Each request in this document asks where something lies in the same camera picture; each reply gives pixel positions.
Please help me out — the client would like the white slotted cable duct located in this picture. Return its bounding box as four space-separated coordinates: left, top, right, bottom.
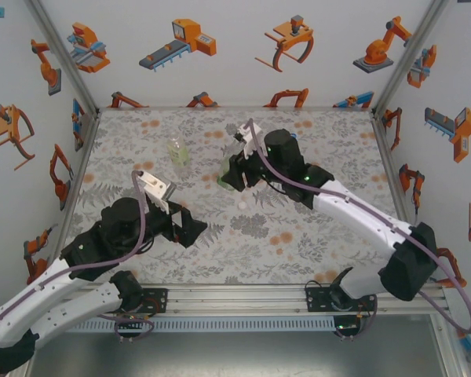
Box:
67 316 335 334

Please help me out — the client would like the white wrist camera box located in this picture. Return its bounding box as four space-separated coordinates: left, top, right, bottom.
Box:
135 170 177 215
233 123 267 159

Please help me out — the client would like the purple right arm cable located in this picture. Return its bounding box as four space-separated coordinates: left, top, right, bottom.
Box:
245 119 471 342

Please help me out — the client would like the pale green tea label bottle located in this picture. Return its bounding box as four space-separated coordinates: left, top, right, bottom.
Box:
166 131 192 170

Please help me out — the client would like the floral patterned table cover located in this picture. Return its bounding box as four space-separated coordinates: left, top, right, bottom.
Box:
60 108 417 286

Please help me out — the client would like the aluminium front rail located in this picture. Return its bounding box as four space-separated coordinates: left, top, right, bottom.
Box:
64 283 455 316

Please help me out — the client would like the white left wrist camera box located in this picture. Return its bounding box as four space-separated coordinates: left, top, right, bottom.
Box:
135 170 177 215

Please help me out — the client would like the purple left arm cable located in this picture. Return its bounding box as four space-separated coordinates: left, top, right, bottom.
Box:
0 170 156 343

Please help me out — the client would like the aluminium side rail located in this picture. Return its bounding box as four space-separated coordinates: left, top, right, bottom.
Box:
46 112 101 276
371 115 419 229

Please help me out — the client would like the aluminium frame post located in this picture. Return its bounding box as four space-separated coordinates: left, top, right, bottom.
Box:
25 0 102 119
429 313 471 377
371 0 452 119

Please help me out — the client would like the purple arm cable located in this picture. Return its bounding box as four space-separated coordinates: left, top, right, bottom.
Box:
0 170 156 343
245 119 471 342

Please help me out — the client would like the bright green label plastic bottle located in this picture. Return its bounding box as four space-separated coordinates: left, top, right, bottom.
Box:
216 143 244 193

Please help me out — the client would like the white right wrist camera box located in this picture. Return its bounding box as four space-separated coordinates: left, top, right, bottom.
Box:
233 123 267 159

